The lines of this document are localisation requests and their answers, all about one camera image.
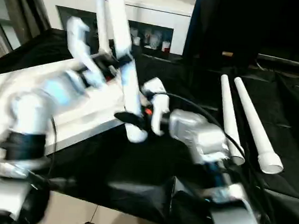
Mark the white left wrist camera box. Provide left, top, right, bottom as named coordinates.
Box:
left=61, top=15, right=106, bottom=88

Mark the white sideboard with glass doors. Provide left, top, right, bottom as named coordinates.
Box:
left=34, top=0, right=198, bottom=57

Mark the white plastic table top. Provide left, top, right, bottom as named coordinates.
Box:
left=0, top=50, right=155, bottom=164

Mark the white plastic table leg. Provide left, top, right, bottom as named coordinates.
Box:
left=215, top=74, right=252, bottom=166
left=93, top=0, right=159, bottom=144
left=89, top=0, right=115, bottom=58
left=227, top=77, right=290, bottom=176

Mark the black work mat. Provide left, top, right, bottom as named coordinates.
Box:
left=0, top=25, right=299, bottom=224

